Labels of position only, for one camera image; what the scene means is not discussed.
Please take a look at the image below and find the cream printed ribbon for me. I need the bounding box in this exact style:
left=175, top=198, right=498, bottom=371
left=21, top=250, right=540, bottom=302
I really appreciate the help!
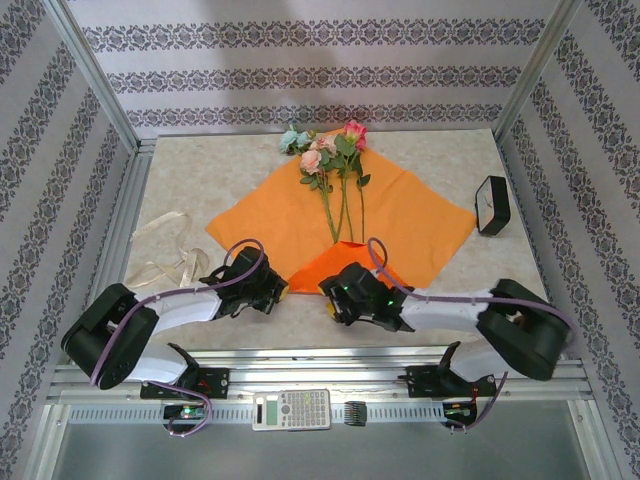
left=123, top=212, right=211, bottom=290

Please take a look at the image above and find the orange wrapping paper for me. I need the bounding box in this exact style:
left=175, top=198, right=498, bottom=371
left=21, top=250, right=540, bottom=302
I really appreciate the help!
left=205, top=128, right=476, bottom=296

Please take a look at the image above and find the light blue fake flower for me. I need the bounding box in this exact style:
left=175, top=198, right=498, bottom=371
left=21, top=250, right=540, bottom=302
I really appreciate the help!
left=278, top=124, right=354, bottom=244

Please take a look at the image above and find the grey calculator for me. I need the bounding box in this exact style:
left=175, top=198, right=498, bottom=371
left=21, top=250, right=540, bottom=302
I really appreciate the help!
left=251, top=388, right=332, bottom=432

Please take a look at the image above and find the left controller board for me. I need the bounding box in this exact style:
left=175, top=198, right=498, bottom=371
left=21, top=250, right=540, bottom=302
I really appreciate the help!
left=163, top=404, right=207, bottom=420

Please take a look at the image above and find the black alarm clock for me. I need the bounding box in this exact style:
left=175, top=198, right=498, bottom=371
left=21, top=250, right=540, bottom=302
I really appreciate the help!
left=473, top=175, right=512, bottom=236

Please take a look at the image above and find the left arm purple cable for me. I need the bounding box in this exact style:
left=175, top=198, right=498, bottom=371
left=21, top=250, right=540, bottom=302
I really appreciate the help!
left=89, top=238, right=266, bottom=440

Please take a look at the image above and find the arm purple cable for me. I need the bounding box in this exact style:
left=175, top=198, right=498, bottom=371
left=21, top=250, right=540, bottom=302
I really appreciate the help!
left=367, top=237, right=576, bottom=436
left=89, top=238, right=266, bottom=440

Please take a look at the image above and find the aluminium front frame rail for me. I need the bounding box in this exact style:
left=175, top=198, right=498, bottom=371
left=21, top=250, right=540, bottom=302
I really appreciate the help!
left=47, top=349, right=594, bottom=401

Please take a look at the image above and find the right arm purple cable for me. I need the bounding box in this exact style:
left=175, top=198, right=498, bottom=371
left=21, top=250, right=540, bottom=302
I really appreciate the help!
left=367, top=237, right=576, bottom=436

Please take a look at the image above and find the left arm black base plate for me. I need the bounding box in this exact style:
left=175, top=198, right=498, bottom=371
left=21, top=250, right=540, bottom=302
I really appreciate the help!
left=139, top=367, right=231, bottom=401

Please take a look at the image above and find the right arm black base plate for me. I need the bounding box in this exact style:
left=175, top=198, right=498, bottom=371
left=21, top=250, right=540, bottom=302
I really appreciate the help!
left=405, top=363, right=499, bottom=400

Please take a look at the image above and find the perforated metal cable duct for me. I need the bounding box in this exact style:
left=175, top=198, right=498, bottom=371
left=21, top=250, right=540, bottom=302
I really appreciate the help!
left=67, top=402, right=576, bottom=425

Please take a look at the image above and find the left aluminium side rail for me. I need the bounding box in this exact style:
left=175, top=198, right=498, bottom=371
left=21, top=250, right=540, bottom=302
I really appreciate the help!
left=72, top=139, right=156, bottom=364

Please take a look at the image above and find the aluminium side rail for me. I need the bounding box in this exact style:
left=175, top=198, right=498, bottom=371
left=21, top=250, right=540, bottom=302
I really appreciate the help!
left=494, top=134, right=569, bottom=359
left=72, top=139, right=156, bottom=364

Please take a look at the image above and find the right aluminium side rail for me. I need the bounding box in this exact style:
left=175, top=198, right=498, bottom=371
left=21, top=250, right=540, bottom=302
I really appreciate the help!
left=494, top=134, right=569, bottom=359

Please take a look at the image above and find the left aluminium corner post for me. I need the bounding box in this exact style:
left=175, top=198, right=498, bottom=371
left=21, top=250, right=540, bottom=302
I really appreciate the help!
left=42, top=0, right=141, bottom=151

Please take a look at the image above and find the aluminium corner post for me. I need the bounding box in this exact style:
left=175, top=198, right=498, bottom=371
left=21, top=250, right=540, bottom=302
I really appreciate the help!
left=42, top=0, right=141, bottom=151
left=492, top=0, right=584, bottom=146

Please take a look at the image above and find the right aluminium corner post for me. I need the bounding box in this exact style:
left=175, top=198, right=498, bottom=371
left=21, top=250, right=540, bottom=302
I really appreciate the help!
left=492, top=0, right=584, bottom=146

